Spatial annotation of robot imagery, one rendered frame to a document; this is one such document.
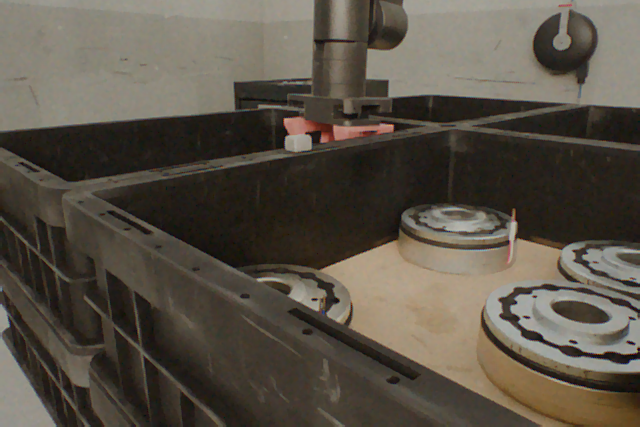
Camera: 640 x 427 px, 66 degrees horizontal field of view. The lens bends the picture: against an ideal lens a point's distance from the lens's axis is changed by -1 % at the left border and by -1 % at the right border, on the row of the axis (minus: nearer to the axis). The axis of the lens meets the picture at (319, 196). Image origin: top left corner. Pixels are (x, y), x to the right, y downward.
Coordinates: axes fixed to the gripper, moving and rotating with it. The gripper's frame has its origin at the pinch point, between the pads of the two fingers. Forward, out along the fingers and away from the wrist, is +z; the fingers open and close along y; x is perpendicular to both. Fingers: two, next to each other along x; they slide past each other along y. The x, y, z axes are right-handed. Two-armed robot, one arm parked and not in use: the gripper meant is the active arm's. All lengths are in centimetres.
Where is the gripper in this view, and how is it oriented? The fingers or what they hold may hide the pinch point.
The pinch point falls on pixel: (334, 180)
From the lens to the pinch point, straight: 55.4
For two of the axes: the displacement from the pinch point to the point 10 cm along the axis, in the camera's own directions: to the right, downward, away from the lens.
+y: -6.3, -2.0, 7.5
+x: -7.8, 1.3, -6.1
